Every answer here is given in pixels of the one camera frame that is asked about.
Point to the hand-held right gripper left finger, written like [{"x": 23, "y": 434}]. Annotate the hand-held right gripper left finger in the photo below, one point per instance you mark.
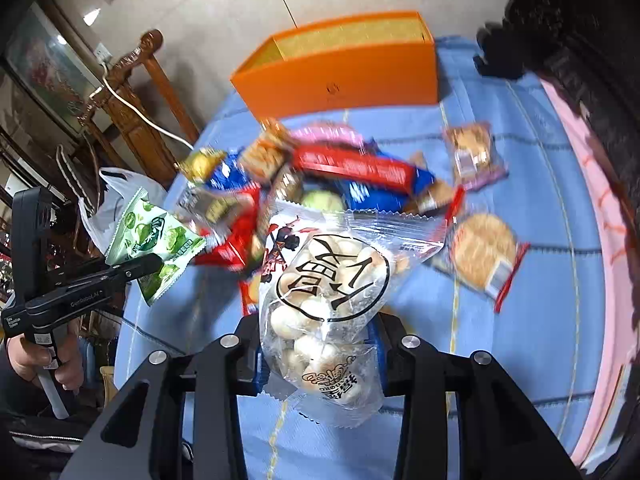
[{"x": 250, "y": 355}]

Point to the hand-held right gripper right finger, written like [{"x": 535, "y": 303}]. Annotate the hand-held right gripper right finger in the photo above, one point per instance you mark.
[{"x": 392, "y": 360}]

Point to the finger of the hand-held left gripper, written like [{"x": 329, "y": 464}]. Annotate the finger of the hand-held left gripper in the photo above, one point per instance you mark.
[{"x": 125, "y": 269}]

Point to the light green pea snack packet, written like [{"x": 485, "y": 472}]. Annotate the light green pea snack packet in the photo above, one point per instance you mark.
[{"x": 165, "y": 240}]

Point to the clear bag of small buns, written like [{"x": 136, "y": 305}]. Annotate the clear bag of small buns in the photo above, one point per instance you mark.
[{"x": 325, "y": 280}]

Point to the yellow clear snack packet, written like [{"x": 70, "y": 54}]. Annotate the yellow clear snack packet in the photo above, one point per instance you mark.
[{"x": 200, "y": 165}]

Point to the small blue snack packet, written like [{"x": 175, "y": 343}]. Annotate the small blue snack packet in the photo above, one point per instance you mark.
[{"x": 227, "y": 172}]

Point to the orange cracker packet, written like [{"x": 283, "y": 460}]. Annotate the orange cracker packet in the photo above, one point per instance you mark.
[{"x": 432, "y": 200}]

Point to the orange box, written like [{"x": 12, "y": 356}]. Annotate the orange box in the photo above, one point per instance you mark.
[{"x": 350, "y": 80}]

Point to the person's left forearm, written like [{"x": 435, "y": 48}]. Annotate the person's left forearm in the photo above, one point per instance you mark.
[{"x": 45, "y": 435}]

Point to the person's left hand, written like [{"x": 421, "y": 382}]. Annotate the person's left hand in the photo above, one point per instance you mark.
[{"x": 70, "y": 372}]

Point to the white plastic bag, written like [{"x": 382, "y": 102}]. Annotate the white plastic bag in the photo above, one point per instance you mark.
[{"x": 100, "y": 220}]

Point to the red crinkled snack packet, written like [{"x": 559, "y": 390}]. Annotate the red crinkled snack packet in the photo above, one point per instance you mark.
[{"x": 235, "y": 250}]

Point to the white packet with red figure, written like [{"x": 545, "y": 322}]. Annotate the white packet with red figure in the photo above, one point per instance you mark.
[{"x": 277, "y": 250}]

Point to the round rice cracker packet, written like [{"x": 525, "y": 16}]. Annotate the round rice cracker packet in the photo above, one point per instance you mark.
[{"x": 482, "y": 250}]

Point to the wooden chair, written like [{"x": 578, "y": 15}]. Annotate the wooden chair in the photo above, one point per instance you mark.
[{"x": 145, "y": 125}]

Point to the blue checked tablecloth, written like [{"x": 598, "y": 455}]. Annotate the blue checked tablecloth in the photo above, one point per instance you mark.
[{"x": 540, "y": 285}]

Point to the yellow-green round pastry packet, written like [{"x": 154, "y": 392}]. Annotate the yellow-green round pastry packet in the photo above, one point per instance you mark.
[{"x": 322, "y": 201}]

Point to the brown cake packet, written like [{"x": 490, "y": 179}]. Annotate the brown cake packet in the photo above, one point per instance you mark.
[{"x": 267, "y": 152}]

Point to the red long snack packet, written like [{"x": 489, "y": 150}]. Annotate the red long snack packet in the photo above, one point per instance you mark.
[{"x": 350, "y": 165}]

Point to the square cookie packet purple trim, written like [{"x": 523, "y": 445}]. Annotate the square cookie packet purple trim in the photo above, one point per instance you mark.
[{"x": 472, "y": 152}]

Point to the pink snack packet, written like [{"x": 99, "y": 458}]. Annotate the pink snack packet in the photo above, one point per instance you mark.
[{"x": 325, "y": 133}]

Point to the framed wall picture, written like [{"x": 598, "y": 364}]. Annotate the framed wall picture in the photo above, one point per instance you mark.
[{"x": 45, "y": 60}]

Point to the white wall socket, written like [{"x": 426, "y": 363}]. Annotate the white wall socket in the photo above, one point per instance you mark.
[{"x": 102, "y": 52}]

